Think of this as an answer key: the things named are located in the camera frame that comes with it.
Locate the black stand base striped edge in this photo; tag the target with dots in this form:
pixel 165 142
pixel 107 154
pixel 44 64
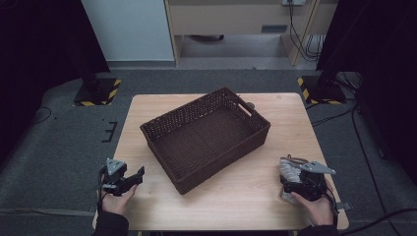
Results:
pixel 98 95
pixel 323 91

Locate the grey tape strip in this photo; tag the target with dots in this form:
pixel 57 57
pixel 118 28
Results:
pixel 92 208
pixel 344 206

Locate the grey cabinet label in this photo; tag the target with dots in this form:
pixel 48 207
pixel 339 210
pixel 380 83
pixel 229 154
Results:
pixel 274 28

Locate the person's right hand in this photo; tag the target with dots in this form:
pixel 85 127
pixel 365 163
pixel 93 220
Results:
pixel 319 211

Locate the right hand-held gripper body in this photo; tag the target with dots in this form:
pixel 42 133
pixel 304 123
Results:
pixel 309 187

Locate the white power strip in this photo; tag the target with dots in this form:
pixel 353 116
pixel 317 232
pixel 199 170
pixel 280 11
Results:
pixel 294 2

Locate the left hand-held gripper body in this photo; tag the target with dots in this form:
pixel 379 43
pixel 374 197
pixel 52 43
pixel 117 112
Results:
pixel 114 167

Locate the brown woven basket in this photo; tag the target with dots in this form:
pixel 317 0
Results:
pixel 203 137

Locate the light wooden cabinet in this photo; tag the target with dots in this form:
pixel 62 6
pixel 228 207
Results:
pixel 229 19

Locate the white panel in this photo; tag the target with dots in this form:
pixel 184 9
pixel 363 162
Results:
pixel 128 29

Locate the black curtain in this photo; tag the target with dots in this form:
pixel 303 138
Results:
pixel 32 49
pixel 387 65

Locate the black round table grommet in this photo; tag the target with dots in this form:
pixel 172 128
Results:
pixel 250 106

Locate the person's left hand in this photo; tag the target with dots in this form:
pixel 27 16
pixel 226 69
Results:
pixel 116 205

